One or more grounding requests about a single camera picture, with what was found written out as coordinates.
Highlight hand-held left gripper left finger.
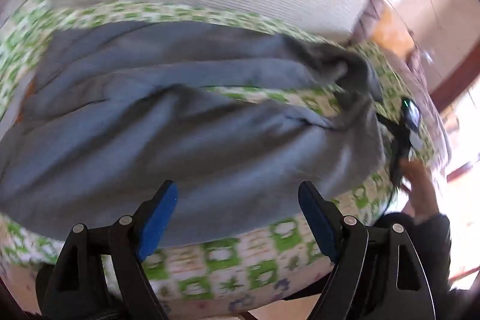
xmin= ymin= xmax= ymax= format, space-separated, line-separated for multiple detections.
xmin=41 ymin=181 xmax=179 ymax=320

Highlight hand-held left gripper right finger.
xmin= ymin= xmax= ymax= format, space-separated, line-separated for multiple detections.
xmin=298 ymin=181 xmax=437 ymax=320

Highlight grey pants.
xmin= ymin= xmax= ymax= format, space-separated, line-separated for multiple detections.
xmin=0 ymin=20 xmax=387 ymax=249

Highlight person's right hand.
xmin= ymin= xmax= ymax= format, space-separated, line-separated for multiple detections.
xmin=398 ymin=159 xmax=441 ymax=219

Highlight purple patterned pillow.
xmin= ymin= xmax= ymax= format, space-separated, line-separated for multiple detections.
xmin=403 ymin=44 xmax=452 ymax=165
xmin=347 ymin=0 xmax=387 ymax=45

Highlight green patterned bed sheet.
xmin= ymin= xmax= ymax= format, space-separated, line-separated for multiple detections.
xmin=0 ymin=0 xmax=437 ymax=310

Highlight orange pillow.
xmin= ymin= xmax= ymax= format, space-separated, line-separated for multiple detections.
xmin=370 ymin=10 xmax=414 ymax=58

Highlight red-brown wooden door frame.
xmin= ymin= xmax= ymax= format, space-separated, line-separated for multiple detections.
xmin=428 ymin=42 xmax=480 ymax=111

